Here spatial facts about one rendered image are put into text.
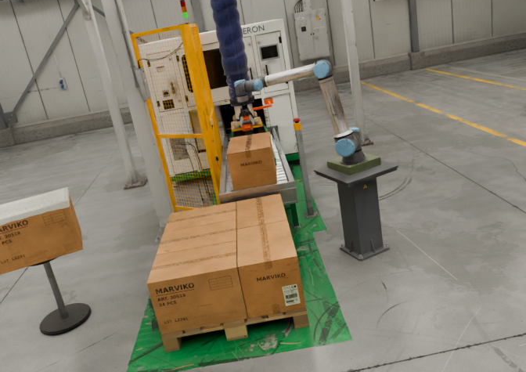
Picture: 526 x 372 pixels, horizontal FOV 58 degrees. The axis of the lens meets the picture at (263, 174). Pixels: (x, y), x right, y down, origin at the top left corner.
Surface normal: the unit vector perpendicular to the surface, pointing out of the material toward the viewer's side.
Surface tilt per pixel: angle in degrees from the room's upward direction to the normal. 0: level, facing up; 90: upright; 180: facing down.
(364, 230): 90
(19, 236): 90
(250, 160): 90
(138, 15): 90
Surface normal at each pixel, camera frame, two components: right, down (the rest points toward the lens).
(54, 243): 0.37, 0.23
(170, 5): 0.10, 0.29
